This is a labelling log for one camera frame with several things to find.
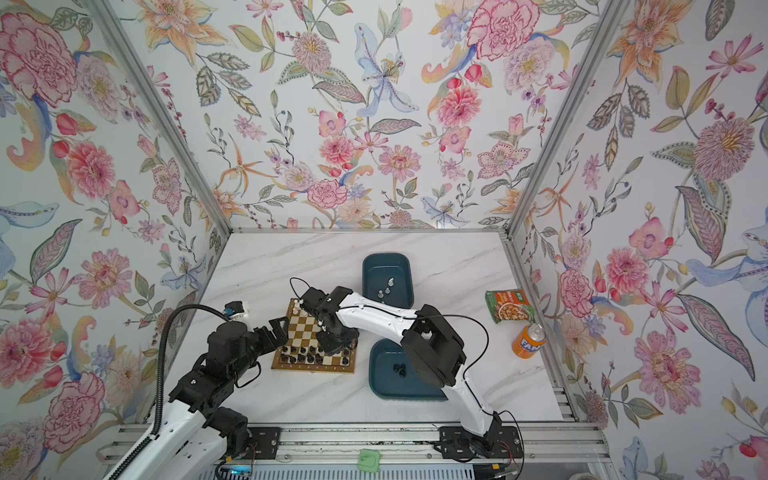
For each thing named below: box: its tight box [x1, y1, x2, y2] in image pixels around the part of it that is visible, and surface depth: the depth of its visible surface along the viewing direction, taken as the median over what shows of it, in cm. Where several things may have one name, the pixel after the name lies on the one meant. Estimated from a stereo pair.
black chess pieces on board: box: [280, 346, 350, 365], surface depth 88 cm
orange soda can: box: [512, 323, 547, 359], surface depth 84 cm
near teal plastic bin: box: [369, 338, 448, 401], surface depth 87 cm
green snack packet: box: [485, 289, 536, 324], surface depth 100 cm
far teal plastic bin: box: [362, 253, 415, 309], surface depth 106 cm
